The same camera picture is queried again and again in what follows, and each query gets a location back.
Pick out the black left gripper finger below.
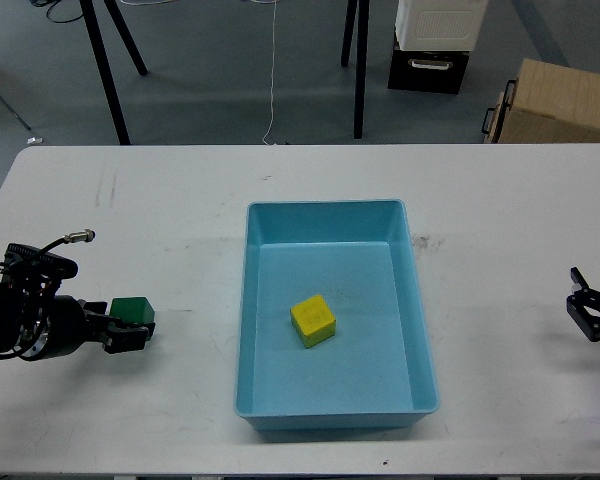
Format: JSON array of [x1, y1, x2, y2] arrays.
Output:
[[78, 299, 108, 315], [87, 317, 156, 354]]

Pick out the green wooden cube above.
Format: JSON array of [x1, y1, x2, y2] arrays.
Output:
[[109, 297, 155, 341]]

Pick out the black table leg right rear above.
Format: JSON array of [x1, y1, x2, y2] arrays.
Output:
[[340, 0, 357, 68]]

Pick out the black table leg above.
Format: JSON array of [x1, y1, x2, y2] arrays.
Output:
[[79, 0, 130, 146], [353, 0, 370, 140], [104, 0, 148, 76], [340, 0, 357, 68]]

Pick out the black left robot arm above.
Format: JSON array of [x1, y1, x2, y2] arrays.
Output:
[[0, 229, 155, 362]]

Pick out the yellow wooden cube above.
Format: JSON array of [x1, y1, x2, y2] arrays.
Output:
[[290, 294, 336, 349]]

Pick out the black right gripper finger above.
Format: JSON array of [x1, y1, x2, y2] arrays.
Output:
[[566, 267, 600, 342]]

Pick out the black storage box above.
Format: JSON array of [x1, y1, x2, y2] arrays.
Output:
[[387, 42, 470, 95]]

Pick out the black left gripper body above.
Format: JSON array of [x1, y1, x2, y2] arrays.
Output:
[[42, 295, 90, 359]]

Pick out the black table leg left rear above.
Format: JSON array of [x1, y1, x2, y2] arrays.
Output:
[[104, 0, 148, 76]]

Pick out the white hanging cable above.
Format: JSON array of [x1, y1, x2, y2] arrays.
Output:
[[261, 0, 287, 147]]

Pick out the light blue plastic bin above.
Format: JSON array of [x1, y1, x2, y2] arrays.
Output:
[[235, 200, 440, 430]]

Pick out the black floor cable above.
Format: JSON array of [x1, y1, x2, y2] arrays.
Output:
[[29, 0, 86, 24]]

